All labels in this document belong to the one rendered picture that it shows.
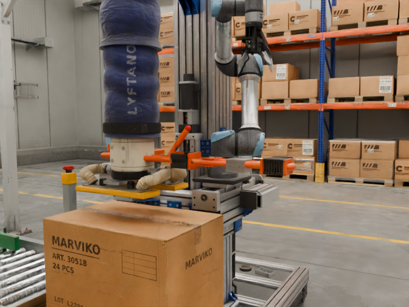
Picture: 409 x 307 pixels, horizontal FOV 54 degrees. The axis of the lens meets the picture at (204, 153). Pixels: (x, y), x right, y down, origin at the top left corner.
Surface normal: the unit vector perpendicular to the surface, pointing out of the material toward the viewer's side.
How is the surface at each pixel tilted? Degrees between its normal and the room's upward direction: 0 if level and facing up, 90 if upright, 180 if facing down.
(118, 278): 90
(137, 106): 75
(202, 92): 90
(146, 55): 83
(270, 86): 87
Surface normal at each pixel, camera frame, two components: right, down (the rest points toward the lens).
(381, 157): -0.48, 0.10
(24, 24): 0.88, 0.04
